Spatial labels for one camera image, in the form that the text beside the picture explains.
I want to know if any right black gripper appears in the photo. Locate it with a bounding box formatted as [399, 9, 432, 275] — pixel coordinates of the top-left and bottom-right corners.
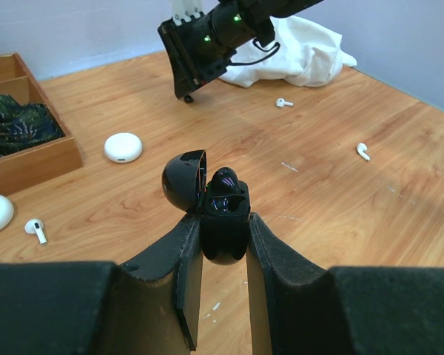
[158, 14, 235, 99]

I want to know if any white earbud lower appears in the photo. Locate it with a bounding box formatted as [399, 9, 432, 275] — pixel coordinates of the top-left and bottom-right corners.
[356, 142, 371, 162]

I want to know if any white earbud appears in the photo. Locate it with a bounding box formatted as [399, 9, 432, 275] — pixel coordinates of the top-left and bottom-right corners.
[356, 142, 371, 162]
[24, 218, 47, 245]
[275, 98, 294, 108]

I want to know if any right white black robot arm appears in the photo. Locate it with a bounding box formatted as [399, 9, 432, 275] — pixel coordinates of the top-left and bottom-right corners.
[158, 0, 319, 103]

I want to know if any white earbud right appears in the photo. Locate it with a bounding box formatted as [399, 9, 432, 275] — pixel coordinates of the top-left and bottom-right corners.
[275, 98, 294, 108]

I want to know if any white earbud left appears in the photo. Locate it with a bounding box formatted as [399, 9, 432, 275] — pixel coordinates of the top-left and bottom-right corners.
[24, 218, 47, 245]

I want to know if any white round case right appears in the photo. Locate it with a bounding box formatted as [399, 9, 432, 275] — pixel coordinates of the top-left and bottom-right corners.
[104, 132, 143, 163]

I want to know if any dark rolled fabric bottom right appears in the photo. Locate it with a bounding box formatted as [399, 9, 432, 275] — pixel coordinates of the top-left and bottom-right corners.
[0, 94, 64, 158]

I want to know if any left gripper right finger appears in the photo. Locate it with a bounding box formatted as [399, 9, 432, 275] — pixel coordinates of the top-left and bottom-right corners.
[246, 214, 444, 354]

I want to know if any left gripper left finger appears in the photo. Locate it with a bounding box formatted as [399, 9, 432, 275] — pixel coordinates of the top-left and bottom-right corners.
[0, 214, 202, 354]

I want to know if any white crumpled cloth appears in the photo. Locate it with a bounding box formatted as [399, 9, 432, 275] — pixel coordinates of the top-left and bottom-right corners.
[220, 16, 357, 88]

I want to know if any wooden compartment tray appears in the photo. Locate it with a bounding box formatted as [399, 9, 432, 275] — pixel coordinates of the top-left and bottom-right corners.
[0, 53, 83, 195]

